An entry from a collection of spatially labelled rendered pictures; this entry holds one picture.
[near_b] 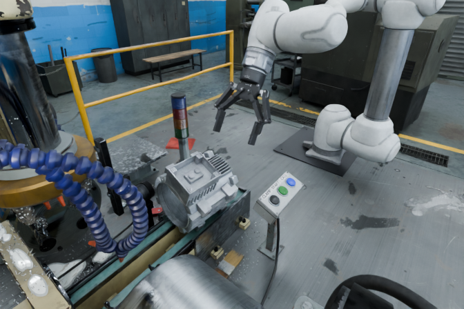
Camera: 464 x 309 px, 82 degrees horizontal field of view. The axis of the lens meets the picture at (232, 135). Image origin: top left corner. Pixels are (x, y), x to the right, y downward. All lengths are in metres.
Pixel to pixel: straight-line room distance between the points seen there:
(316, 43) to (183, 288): 0.59
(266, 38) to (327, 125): 0.72
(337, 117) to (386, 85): 0.27
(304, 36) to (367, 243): 0.75
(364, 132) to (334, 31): 0.69
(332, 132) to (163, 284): 1.09
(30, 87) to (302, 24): 0.57
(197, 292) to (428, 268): 0.83
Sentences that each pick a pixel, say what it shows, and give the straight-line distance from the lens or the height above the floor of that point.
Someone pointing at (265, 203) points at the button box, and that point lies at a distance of 0.77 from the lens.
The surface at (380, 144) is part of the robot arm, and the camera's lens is 1.32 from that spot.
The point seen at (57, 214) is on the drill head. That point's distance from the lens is 0.90.
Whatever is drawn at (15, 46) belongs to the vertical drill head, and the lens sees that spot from 0.48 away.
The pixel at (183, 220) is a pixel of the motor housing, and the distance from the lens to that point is 0.91.
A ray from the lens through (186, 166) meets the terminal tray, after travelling 0.82.
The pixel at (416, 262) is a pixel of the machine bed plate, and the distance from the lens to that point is 1.15.
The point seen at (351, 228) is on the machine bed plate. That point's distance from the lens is 1.16.
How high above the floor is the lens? 1.59
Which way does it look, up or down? 28 degrees down
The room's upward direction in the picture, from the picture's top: straight up
